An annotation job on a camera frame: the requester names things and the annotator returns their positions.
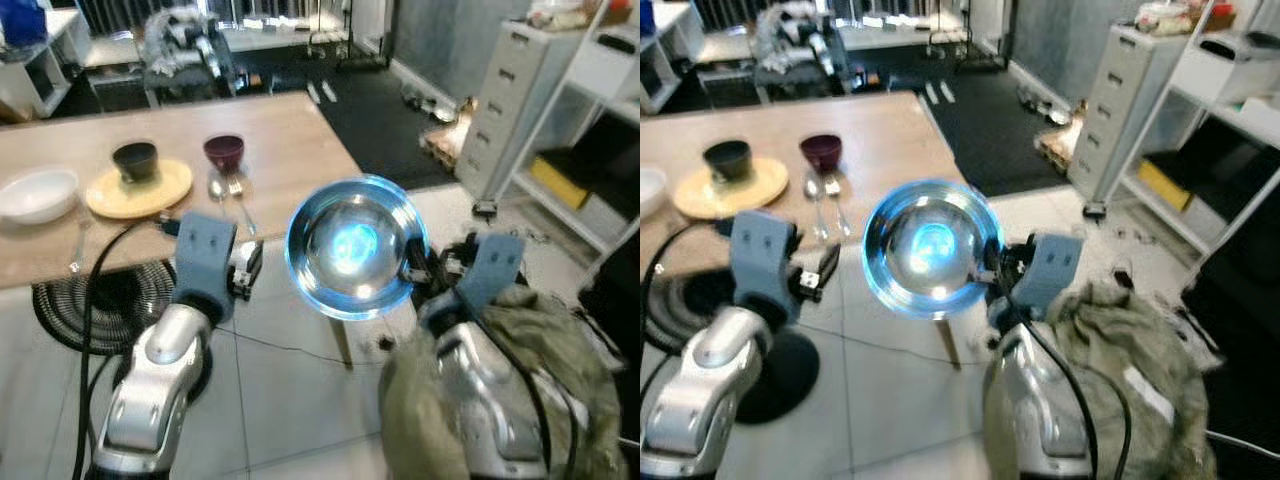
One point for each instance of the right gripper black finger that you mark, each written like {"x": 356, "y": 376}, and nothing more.
{"x": 418, "y": 268}
{"x": 990, "y": 270}

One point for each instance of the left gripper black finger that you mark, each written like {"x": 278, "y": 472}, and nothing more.
{"x": 829, "y": 262}
{"x": 253, "y": 256}

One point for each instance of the clear glass bowl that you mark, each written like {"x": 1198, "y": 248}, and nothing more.
{"x": 350, "y": 250}
{"x": 930, "y": 250}

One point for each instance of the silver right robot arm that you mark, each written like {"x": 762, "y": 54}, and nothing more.
{"x": 1035, "y": 400}
{"x": 480, "y": 390}

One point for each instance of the silver metal fork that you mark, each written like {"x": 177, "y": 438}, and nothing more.
{"x": 238, "y": 190}
{"x": 835, "y": 190}
{"x": 79, "y": 248}

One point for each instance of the silver metal spoon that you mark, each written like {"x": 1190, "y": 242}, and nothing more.
{"x": 814, "y": 187}
{"x": 216, "y": 186}

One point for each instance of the maroon bowl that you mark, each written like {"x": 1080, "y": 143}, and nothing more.
{"x": 821, "y": 152}
{"x": 224, "y": 152}

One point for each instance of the yellow plate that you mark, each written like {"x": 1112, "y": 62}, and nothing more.
{"x": 135, "y": 197}
{"x": 725, "y": 198}

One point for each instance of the olive green cloth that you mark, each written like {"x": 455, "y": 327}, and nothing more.
{"x": 560, "y": 350}
{"x": 1130, "y": 340}

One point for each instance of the yellow flat box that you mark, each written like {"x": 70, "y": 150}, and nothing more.
{"x": 1165, "y": 185}
{"x": 558, "y": 182}

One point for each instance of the dark grey bowl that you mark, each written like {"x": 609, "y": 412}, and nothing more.
{"x": 136, "y": 160}
{"x": 727, "y": 160}

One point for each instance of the grey drawer cabinet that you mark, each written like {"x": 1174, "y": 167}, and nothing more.
{"x": 1120, "y": 110}
{"x": 515, "y": 110}

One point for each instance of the white bowl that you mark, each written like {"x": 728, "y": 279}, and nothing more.
{"x": 35, "y": 195}
{"x": 652, "y": 190}

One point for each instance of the white metal shelf rack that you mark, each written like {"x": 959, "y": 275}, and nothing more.
{"x": 600, "y": 130}
{"x": 1235, "y": 130}

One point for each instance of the grey cart with robot parts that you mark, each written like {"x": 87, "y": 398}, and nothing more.
{"x": 795, "y": 48}
{"x": 185, "y": 50}

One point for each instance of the dark striped curtains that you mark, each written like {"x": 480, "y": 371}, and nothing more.
{"x": 220, "y": 10}
{"x": 850, "y": 10}

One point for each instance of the white printer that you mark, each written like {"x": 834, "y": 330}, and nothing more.
{"x": 1225, "y": 65}
{"x": 605, "y": 68}

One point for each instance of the white open shelf unit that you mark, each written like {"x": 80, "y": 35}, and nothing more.
{"x": 45, "y": 75}
{"x": 672, "y": 60}

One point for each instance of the blue bag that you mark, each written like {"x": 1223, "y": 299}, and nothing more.
{"x": 20, "y": 22}
{"x": 646, "y": 15}

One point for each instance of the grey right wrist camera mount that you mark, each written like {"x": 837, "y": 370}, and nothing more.
{"x": 1053, "y": 270}
{"x": 492, "y": 268}

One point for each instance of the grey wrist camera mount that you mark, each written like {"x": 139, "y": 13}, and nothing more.
{"x": 765, "y": 258}
{"x": 205, "y": 255}
{"x": 492, "y": 268}
{"x": 1053, "y": 270}

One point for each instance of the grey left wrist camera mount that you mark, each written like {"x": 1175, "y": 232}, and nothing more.
{"x": 765, "y": 258}
{"x": 205, "y": 255}

